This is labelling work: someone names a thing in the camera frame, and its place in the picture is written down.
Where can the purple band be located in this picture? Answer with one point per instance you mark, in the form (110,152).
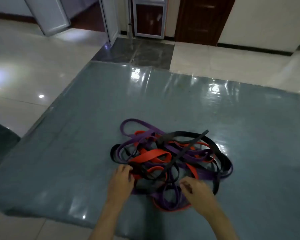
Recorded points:
(140,122)

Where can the narrow black resistance band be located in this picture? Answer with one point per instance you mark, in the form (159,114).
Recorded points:
(177,173)

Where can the wide black resistance band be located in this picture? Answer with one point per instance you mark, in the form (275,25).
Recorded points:
(185,134)

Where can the dark brown wooden door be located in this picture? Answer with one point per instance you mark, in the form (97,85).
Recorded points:
(202,19)

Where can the narrow white door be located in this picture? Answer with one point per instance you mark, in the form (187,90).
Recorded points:
(110,19)

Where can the white framed glass door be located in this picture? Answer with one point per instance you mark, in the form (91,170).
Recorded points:
(150,19)

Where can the white open door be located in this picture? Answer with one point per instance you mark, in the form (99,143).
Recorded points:
(47,14)

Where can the person's right hand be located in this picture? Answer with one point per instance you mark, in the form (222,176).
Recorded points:
(200,197)

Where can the person's left forearm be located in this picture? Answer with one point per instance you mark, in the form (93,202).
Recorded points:
(107,222)

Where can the red resistance band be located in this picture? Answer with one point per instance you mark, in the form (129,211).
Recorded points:
(152,154)

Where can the teal felt table cover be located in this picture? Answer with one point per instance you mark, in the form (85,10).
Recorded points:
(90,109)

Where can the person's left hand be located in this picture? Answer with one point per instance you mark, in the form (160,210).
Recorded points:
(120,184)

